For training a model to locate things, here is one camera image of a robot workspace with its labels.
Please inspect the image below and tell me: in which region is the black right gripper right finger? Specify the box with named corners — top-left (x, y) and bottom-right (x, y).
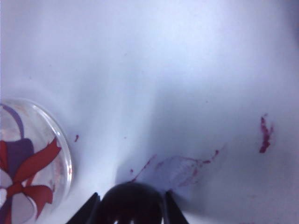
top-left (162, 189), bottom-right (190, 224)

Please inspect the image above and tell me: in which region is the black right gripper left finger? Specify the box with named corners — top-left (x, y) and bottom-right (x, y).
top-left (73, 192), bottom-right (101, 224)

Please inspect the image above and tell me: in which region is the dark red cherry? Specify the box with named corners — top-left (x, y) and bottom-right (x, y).
top-left (100, 182), bottom-right (164, 224)

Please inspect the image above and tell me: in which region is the clear glass with red ribbon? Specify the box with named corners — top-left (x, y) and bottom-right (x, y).
top-left (0, 98), bottom-right (72, 224)

